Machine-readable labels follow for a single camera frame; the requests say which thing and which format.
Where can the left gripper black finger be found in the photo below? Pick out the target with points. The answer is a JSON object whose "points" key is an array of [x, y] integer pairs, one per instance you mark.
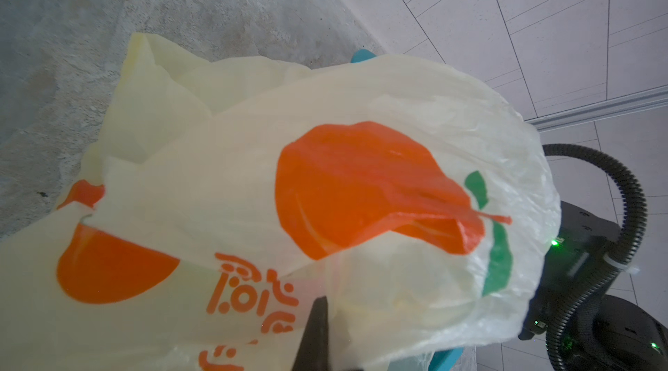
{"points": [[314, 352]]}

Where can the cream plastic bag fruit print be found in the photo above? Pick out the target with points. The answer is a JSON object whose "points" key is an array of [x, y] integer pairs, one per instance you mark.
{"points": [[222, 198]]}

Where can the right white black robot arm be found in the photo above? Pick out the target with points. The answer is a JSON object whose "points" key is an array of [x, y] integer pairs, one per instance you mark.
{"points": [[584, 327]]}

